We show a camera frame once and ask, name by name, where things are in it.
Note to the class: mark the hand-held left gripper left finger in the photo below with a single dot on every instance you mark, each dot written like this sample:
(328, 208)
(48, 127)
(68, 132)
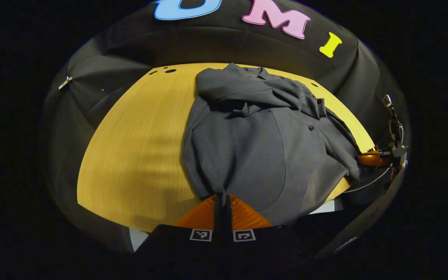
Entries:
(177, 241)

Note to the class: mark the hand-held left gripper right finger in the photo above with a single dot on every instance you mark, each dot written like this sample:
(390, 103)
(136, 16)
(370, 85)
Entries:
(263, 243)

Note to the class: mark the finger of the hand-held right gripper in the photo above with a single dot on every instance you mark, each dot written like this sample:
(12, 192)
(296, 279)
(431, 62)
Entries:
(371, 159)

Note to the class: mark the grey collared shirt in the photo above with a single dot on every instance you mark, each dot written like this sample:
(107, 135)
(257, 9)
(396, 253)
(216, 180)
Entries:
(247, 155)

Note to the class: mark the silver backdrop clip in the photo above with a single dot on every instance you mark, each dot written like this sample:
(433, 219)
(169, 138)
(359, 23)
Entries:
(65, 82)

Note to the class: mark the black backdrop cloth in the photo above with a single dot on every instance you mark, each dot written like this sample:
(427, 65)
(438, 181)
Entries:
(130, 50)

